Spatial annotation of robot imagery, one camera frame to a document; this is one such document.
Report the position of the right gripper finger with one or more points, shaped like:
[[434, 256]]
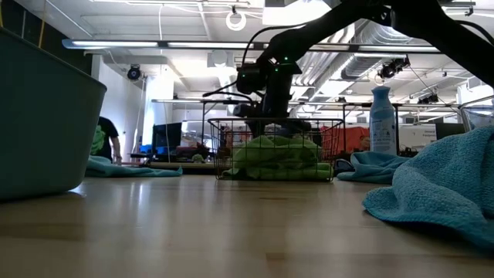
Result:
[[299, 126], [256, 127]]

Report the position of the blue microfiber towel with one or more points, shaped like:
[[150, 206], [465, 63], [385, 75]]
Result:
[[127, 170], [370, 168], [444, 185]]

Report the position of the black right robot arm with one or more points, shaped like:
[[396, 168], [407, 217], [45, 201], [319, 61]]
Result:
[[424, 19]]

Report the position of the orange fabric cover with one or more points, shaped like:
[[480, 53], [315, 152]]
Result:
[[345, 139]]

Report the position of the small dark rounded object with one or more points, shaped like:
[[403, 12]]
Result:
[[342, 167]]

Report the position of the blue white spray bottle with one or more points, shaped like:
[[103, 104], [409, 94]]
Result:
[[383, 123]]

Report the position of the black monitor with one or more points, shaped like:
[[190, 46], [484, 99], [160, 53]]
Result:
[[166, 135]]

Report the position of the white sign board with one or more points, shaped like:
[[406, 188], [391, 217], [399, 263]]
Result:
[[417, 137]]

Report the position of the overhead light bar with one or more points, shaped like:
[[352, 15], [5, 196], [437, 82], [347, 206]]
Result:
[[154, 45]]

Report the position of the person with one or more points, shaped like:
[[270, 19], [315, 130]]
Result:
[[104, 139]]

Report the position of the clear plastic bin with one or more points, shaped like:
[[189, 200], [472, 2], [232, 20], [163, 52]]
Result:
[[478, 114]]

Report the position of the teal plastic basket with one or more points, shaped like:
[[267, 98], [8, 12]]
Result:
[[42, 123]]

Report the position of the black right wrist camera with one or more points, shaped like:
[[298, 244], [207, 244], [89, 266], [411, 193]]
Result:
[[251, 79]]

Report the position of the black rig camera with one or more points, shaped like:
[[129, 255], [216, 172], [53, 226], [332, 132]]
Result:
[[391, 68]]

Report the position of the black track camera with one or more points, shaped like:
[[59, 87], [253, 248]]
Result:
[[428, 99]]

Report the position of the black ceiling camera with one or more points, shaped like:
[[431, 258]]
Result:
[[134, 72]]

